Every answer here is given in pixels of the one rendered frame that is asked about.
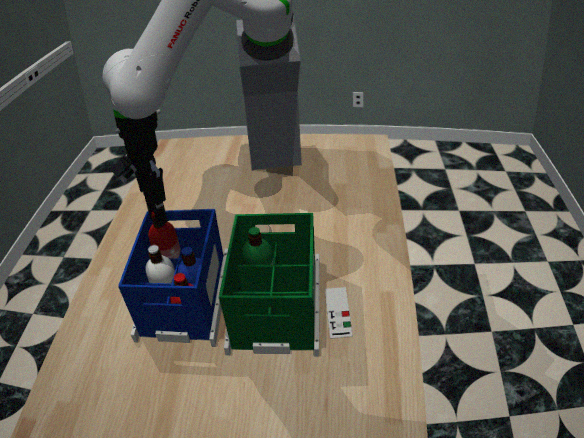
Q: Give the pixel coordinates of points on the white bottle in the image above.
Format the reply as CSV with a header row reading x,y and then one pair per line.
x,y
159,268

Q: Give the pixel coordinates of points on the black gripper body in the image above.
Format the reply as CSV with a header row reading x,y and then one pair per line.
x,y
143,147

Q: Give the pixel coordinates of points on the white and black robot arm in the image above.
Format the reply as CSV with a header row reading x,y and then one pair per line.
x,y
139,87

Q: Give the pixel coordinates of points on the blue plastic bottle crate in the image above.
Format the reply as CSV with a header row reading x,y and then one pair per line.
x,y
195,314

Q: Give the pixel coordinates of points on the green crate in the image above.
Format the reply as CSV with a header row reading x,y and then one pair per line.
x,y
249,319

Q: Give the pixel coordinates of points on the white paper pick list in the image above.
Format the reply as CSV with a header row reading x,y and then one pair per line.
x,y
338,313

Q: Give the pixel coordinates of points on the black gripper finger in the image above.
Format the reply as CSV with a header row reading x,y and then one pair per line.
x,y
144,188
156,190

